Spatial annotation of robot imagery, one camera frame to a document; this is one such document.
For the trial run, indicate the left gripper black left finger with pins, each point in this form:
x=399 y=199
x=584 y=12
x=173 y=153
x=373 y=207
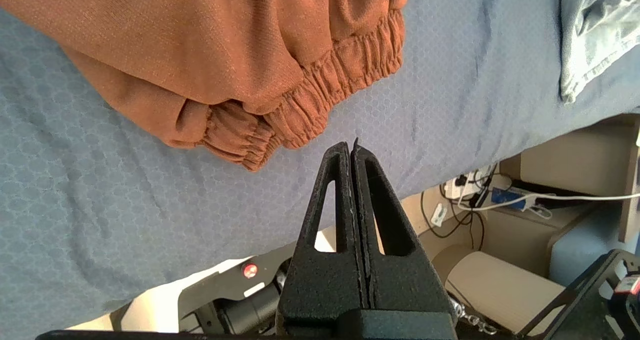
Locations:
x=320 y=285

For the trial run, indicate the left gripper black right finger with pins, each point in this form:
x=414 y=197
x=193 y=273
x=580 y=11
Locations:
x=405 y=285

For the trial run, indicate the rust brown garment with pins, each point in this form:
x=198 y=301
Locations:
x=200 y=40

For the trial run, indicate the light blue denim shorts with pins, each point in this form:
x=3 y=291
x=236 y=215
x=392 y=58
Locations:
x=595 y=30

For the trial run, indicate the small white adapter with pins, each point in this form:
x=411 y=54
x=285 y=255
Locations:
x=439 y=214

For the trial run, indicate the beige rounded cushion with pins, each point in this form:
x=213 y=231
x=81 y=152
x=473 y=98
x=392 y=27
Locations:
x=500 y=290

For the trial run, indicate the white power strip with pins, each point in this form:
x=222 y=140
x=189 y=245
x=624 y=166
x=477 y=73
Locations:
x=465 y=182

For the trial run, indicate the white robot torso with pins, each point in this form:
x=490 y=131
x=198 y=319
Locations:
x=160 y=305

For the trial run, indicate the light blue storage box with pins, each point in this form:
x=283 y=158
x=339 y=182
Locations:
x=585 y=250

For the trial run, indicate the brown cardboard box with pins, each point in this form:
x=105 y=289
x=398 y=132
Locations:
x=575 y=165

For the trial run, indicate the blue bed sheet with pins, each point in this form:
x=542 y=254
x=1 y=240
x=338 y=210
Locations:
x=100 y=205

